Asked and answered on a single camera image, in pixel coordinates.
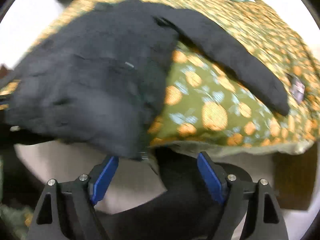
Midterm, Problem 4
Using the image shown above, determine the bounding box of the dark brown wooden furniture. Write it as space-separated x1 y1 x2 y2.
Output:
273 142 318 211

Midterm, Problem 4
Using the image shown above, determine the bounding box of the small purple packet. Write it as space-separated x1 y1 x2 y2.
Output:
287 74 305 104

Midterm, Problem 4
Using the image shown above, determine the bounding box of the black puffer jacket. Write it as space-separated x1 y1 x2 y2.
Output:
1 0 290 159

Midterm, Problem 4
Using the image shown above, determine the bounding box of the green orange leaf bedspread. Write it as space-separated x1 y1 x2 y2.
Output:
0 0 320 156

